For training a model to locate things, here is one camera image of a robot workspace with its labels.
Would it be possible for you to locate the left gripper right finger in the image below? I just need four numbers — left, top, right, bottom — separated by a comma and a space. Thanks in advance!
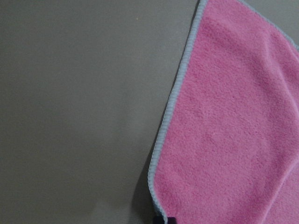
167, 217, 177, 224

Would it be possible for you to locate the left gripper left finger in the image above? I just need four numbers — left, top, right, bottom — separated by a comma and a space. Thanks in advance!
153, 216, 162, 224

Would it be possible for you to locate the pink towel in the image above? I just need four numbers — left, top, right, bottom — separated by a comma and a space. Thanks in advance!
148, 0, 299, 224

